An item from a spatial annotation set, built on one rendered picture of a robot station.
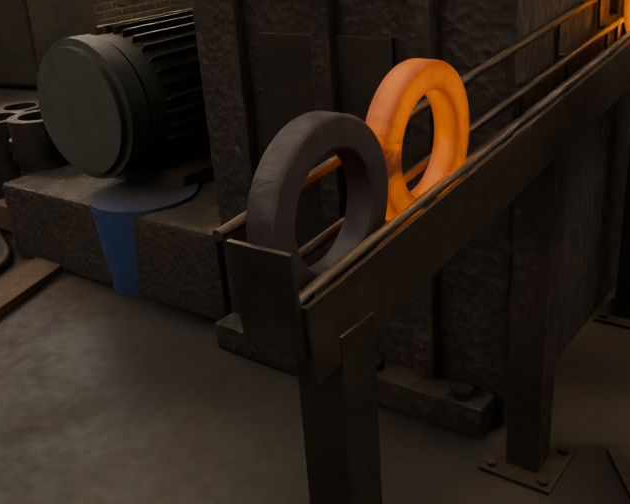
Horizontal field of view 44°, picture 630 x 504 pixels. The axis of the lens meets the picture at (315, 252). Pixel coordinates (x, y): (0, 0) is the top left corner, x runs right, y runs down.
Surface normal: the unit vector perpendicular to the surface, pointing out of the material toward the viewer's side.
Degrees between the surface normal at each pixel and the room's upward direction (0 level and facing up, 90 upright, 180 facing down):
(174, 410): 0
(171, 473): 0
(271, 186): 57
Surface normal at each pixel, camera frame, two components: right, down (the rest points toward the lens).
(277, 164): -0.48, -0.38
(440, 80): 0.79, 0.20
